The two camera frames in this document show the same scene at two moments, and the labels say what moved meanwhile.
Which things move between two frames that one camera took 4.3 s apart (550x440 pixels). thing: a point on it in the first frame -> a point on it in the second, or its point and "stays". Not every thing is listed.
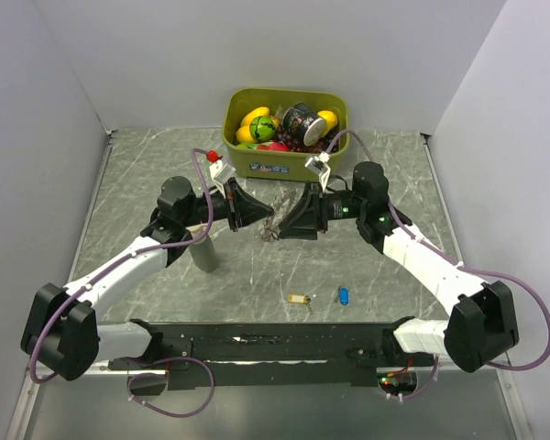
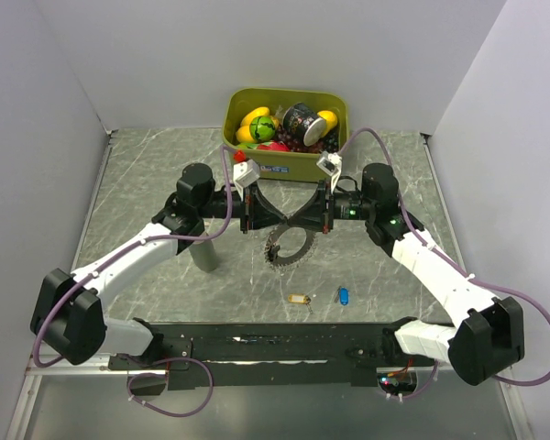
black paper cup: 303,122 stays
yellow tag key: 298,298 stays
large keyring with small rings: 280,205 -> 271,247
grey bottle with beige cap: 203,254 stays
